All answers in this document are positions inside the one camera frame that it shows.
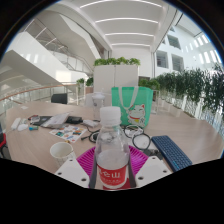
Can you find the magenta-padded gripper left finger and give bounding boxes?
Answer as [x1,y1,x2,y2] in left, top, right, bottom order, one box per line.
[54,145,101,190]

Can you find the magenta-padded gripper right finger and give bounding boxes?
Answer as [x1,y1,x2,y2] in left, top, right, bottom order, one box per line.
[127,145,173,190]

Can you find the clear red-labelled water bottle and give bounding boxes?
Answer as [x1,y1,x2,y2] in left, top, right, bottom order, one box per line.
[94,105,131,191]

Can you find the white paper cup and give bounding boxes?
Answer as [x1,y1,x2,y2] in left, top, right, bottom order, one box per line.
[49,141,77,168]

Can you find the blue keyboard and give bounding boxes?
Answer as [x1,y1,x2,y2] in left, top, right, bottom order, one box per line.
[150,134,194,173]

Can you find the colourful sticker sheet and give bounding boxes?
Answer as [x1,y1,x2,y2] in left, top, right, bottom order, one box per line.
[49,124,88,144]

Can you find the black pouch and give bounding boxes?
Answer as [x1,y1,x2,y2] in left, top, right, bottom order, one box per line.
[66,115,84,125]

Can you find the white paper booklet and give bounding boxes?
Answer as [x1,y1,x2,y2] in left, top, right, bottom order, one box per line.
[40,112,72,130]

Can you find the black notebook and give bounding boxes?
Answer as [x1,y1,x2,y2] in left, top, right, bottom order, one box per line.
[30,115,53,127]

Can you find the white computer mouse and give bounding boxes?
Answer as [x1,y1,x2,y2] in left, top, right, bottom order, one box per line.
[16,123,30,132]

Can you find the green cat-print tote bag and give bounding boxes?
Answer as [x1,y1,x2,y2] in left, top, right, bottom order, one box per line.
[110,86,155,130]

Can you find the white charger block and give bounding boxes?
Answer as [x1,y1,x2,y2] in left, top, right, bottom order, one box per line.
[10,117,22,131]

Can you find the black office chair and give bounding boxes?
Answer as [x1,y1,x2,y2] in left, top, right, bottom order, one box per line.
[50,92,69,105]

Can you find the green hedge planter row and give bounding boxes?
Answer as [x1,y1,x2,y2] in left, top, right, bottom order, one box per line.
[137,63,224,116]

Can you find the white planter with plants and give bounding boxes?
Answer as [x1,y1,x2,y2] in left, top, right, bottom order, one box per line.
[92,56,142,95]

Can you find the white staircase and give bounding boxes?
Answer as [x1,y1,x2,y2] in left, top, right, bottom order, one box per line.
[1,18,101,88]

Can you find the ceiling light strips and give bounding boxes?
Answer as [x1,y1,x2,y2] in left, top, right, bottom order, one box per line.
[79,0,163,48]

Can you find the black looped cable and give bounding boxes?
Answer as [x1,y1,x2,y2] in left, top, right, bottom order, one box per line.
[131,132,152,151]
[80,129,101,145]

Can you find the glass balustrade with wooden rail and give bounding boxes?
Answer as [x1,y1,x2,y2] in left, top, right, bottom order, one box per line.
[0,81,81,113]

